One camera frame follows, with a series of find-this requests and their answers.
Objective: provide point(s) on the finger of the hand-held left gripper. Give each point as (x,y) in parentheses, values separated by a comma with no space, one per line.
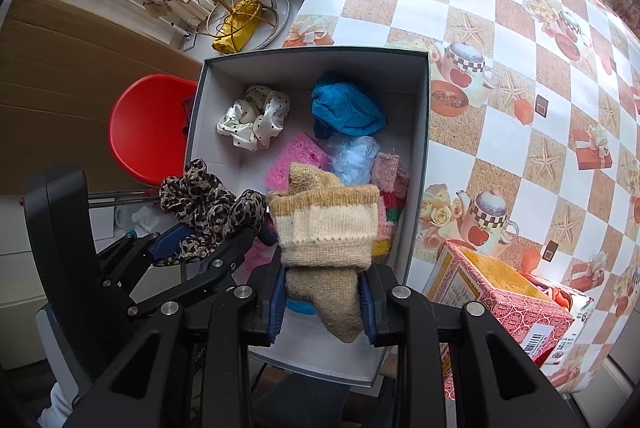
(167,244)
(220,260)

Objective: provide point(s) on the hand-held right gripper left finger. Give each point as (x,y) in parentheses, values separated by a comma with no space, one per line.
(275,313)

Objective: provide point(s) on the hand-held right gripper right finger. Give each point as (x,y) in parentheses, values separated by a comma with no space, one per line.
(366,313)

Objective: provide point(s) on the leopard print scrunchie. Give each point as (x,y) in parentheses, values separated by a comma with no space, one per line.
(200,198)

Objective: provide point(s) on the beige knitted sock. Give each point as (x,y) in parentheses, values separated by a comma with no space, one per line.
(325,228)

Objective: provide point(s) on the wide pink foam block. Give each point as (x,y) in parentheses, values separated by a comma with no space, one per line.
(285,153)

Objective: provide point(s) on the white polka dot scrunchie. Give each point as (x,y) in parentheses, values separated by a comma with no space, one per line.
(250,123)

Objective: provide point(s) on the pink knitted sock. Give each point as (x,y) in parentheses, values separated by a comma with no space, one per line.
(390,173)

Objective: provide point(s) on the light blue plastic cover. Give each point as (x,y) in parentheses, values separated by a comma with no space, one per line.
(352,158)

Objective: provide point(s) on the grey cardboard box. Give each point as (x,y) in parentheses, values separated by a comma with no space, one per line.
(350,68)

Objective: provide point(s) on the white crumpled bag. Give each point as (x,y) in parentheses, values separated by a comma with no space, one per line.
(142,218)

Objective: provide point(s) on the red plastic chair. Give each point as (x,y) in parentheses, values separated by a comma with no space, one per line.
(145,128)

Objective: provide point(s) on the red patterned box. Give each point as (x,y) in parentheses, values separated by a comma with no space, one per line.
(500,278)

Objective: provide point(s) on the brown cardboard sheet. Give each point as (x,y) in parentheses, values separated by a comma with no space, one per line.
(60,83)

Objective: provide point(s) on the floral tissue pack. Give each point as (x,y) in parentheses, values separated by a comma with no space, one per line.
(582,308)

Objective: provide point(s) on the yellow cloth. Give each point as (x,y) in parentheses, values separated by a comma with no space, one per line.
(237,28)

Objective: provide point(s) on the white oval tray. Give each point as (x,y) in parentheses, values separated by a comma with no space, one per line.
(277,8)

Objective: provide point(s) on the checked tablecloth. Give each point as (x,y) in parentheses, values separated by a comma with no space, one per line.
(500,58)

